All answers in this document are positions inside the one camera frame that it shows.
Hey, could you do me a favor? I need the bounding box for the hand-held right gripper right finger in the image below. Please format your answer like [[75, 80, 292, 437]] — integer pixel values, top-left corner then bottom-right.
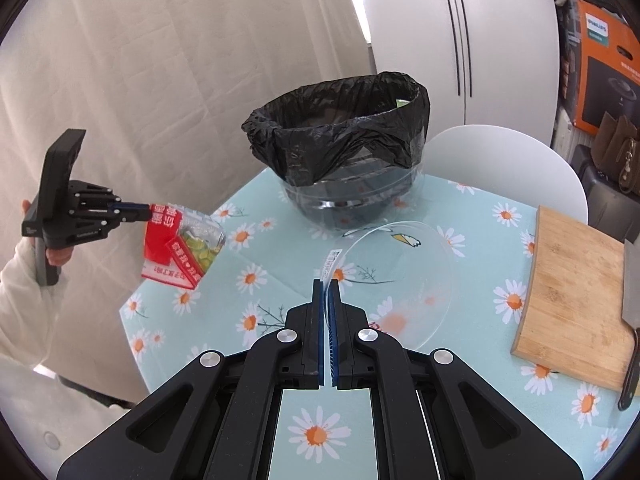
[[327, 280, 585, 480]]

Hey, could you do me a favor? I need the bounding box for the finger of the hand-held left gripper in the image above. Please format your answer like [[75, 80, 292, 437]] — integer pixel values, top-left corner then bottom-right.
[[75, 211, 152, 241], [75, 182, 152, 213]]

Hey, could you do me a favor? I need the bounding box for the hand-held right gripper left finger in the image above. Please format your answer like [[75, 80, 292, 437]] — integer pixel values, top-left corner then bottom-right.
[[56, 278, 327, 480]]

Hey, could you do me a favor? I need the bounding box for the red snack packet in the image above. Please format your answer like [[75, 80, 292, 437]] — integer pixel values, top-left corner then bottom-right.
[[141, 203, 226, 290]]

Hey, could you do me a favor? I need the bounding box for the clear plastic cup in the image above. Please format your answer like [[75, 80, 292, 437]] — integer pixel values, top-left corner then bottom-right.
[[322, 220, 457, 352]]

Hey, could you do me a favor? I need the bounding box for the clear plastic trash bin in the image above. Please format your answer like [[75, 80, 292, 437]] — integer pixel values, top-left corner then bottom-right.
[[272, 130, 426, 233]]

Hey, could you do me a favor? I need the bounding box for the black garbage bag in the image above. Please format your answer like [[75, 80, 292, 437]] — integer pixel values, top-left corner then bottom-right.
[[241, 72, 431, 186]]

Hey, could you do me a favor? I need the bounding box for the person's left forearm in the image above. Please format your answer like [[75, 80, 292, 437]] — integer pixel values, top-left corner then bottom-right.
[[0, 237, 63, 361]]

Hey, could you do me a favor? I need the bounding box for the person's left hand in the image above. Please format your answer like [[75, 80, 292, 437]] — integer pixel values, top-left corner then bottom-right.
[[21, 200, 72, 268]]

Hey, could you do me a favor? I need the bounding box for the white curtain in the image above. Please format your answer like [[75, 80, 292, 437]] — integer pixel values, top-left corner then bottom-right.
[[0, 0, 378, 401]]

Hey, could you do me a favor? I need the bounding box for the person's white jacket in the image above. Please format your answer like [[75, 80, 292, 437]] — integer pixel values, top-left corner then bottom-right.
[[0, 350, 133, 476]]

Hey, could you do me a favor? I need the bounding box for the white chair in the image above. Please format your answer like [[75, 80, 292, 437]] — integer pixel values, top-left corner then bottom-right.
[[422, 125, 590, 226]]

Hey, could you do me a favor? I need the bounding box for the wooden cutting board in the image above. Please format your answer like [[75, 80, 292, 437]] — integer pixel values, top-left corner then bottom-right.
[[510, 205, 640, 393]]

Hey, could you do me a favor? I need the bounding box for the dark grey suitcase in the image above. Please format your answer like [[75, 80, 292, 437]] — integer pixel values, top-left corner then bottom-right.
[[575, 145, 626, 226]]

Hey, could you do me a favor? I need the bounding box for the kitchen cleaver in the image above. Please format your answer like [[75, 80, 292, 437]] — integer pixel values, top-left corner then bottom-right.
[[617, 238, 640, 412]]

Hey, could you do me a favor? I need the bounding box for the white refrigerator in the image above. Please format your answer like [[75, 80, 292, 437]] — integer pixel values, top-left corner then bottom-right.
[[357, 0, 566, 131]]

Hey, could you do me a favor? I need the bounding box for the brown handbag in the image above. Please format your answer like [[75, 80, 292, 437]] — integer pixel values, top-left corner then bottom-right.
[[590, 112, 640, 193]]

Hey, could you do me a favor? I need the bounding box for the orange cardboard box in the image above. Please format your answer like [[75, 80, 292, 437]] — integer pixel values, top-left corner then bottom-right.
[[557, 0, 640, 136]]

